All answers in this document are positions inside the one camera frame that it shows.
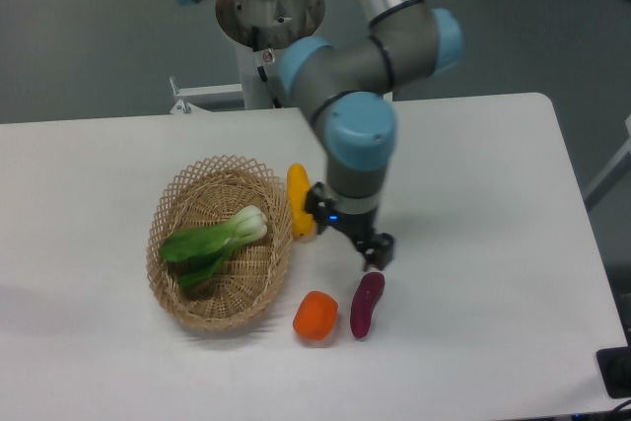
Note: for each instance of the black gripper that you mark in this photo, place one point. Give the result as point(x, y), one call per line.
point(355, 219)

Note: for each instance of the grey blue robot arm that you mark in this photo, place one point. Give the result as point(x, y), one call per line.
point(341, 93)

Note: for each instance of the yellow pepper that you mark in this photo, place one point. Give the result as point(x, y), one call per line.
point(298, 186)

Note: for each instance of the green bok choy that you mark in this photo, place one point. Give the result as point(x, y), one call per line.
point(206, 249)

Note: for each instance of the woven wicker basket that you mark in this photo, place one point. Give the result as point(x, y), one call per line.
point(207, 193)

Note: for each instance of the white table leg right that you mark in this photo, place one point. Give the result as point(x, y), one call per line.
point(616, 168)

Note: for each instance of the purple eggplant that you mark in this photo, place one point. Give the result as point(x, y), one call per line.
point(364, 302)

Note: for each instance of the white frame bracket left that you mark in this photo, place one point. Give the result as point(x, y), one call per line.
point(207, 98)

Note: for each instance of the orange pepper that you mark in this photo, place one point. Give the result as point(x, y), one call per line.
point(316, 316)

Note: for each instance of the black device at table edge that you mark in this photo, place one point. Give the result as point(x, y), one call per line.
point(614, 366)

